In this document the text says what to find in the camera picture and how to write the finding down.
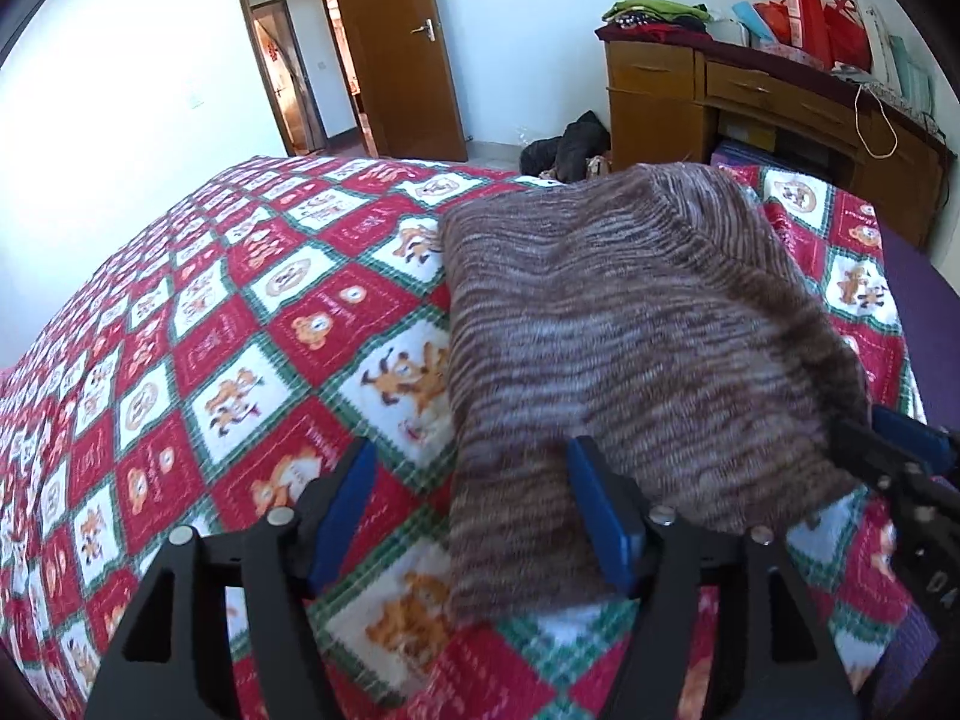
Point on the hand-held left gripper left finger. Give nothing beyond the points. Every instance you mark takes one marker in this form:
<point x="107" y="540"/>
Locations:
<point x="345" y="510"/>

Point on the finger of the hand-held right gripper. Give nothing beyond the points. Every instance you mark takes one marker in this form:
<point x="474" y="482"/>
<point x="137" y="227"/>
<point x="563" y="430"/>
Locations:
<point x="915" y="439"/>
<point x="862" y="454"/>

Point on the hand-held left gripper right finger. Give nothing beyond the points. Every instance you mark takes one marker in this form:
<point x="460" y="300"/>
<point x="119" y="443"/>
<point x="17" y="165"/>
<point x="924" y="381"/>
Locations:
<point x="600" y="517"/>

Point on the brown knit sweater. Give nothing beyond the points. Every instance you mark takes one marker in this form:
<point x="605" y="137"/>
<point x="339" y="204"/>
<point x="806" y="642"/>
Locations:
<point x="637" y="352"/>

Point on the stack of folded clothes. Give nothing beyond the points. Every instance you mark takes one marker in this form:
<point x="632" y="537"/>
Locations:
<point x="652" y="15"/>

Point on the red printed bear blanket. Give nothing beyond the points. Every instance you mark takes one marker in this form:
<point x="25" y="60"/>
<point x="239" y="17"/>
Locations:
<point x="187" y="427"/>

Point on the purple box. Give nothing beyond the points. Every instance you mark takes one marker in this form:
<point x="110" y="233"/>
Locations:
<point x="739" y="157"/>

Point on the yellow box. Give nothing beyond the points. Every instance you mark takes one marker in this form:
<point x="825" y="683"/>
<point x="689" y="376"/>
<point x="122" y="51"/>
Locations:
<point x="754" y="135"/>

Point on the pale teal gift bags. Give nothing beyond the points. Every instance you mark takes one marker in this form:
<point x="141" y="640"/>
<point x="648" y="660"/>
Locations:
<point x="904" y="60"/>

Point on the wooden desk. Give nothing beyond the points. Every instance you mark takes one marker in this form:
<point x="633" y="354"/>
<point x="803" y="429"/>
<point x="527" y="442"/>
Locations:
<point x="645" y="112"/>

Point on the wooden door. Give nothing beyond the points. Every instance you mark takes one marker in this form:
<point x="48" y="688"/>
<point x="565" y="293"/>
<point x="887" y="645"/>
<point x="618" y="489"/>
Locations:
<point x="405" y="90"/>

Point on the tall red gift bag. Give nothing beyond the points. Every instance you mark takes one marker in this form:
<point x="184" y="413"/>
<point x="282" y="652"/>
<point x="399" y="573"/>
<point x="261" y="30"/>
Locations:
<point x="806" y="15"/>

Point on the small red gift bag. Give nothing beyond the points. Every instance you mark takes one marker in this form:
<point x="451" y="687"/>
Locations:
<point x="772" y="22"/>

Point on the light blue gift bag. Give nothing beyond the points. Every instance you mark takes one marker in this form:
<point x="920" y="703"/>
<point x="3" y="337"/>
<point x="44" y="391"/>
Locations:
<point x="750" y="22"/>

